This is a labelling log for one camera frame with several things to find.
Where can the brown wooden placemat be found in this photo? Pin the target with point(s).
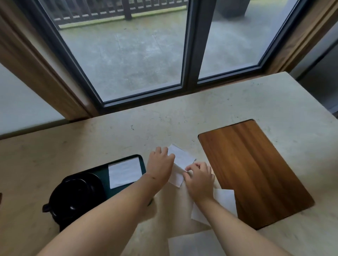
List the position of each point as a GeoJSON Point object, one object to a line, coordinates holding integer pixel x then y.
{"type": "Point", "coordinates": [256, 171]}

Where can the person's right forearm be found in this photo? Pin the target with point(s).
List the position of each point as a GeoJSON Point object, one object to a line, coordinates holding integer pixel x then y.
{"type": "Point", "coordinates": [232, 232]}

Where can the wooden balcony railing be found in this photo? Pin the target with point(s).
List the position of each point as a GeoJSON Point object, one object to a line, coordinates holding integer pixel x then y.
{"type": "Point", "coordinates": [126, 10]}

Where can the person's left forearm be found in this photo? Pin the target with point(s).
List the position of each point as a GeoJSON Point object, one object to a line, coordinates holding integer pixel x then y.
{"type": "Point", "coordinates": [105, 219]}

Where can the dark outdoor pillar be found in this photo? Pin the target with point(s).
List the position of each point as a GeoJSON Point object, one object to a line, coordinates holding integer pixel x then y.
{"type": "Point", "coordinates": [232, 8]}

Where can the person's left hand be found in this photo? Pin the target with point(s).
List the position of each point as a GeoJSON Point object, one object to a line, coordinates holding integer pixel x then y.
{"type": "Point", "coordinates": [159, 166]}

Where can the black cup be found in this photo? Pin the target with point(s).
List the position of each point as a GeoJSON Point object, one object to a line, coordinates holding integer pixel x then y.
{"type": "Point", "coordinates": [71, 197]}

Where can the dark green tray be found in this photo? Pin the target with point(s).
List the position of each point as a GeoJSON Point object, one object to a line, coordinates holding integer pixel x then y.
{"type": "Point", "coordinates": [103, 172]}

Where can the black saucer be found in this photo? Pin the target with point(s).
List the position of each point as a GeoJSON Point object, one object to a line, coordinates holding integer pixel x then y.
{"type": "Point", "coordinates": [98, 184]}

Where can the person's right hand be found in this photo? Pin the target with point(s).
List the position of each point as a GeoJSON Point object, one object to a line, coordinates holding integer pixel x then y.
{"type": "Point", "coordinates": [200, 182]}

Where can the white napkin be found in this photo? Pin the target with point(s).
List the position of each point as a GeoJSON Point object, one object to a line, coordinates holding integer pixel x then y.
{"type": "Point", "coordinates": [224, 200]}
{"type": "Point", "coordinates": [192, 245]}
{"type": "Point", "coordinates": [124, 172]}
{"type": "Point", "coordinates": [182, 158]}

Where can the dark window frame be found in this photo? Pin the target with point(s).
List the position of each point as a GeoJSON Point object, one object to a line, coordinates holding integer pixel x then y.
{"type": "Point", "coordinates": [191, 52]}

